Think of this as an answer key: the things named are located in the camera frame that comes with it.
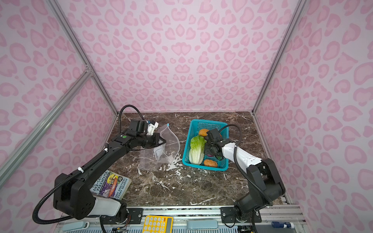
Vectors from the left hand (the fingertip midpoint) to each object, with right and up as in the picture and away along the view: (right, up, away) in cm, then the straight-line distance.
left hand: (167, 139), depth 79 cm
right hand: (+25, -7, +11) cm, 28 cm away
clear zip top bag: (-10, -13, +11) cm, 20 cm away
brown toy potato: (+25, -15, +7) cm, 30 cm away
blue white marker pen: (+56, -40, -10) cm, 69 cm away
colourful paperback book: (-31, -26, +2) cm, 41 cm away
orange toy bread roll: (+21, +2, +21) cm, 30 cm away
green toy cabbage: (+17, -9, +8) cm, 20 cm away
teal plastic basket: (+15, +6, +22) cm, 27 cm away
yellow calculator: (-3, -40, -9) cm, 41 cm away
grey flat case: (+18, -38, -12) cm, 44 cm away
